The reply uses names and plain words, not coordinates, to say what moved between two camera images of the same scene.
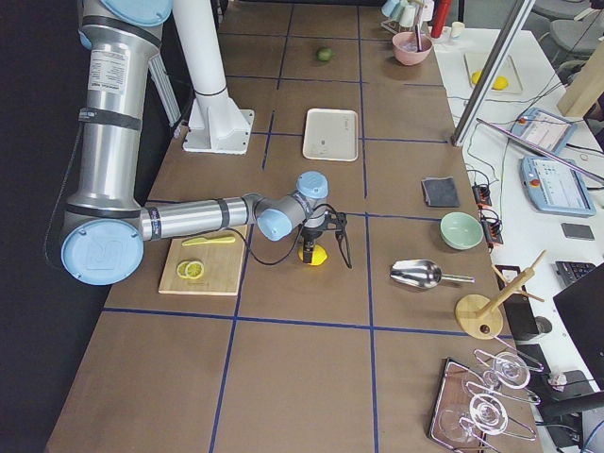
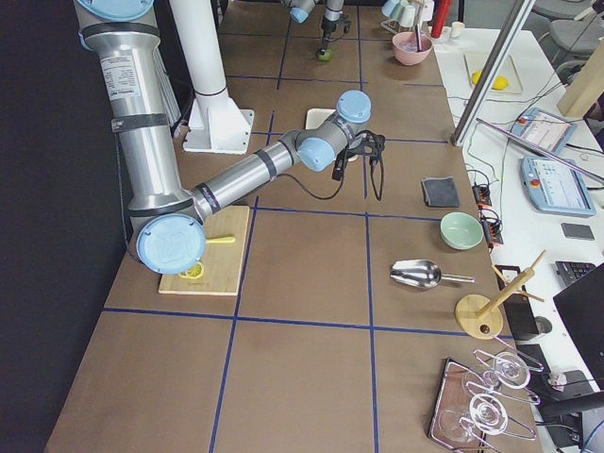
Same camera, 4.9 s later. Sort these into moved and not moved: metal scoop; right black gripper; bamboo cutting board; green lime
Moved: right black gripper
Not moved: green lime; metal scoop; bamboo cutting board
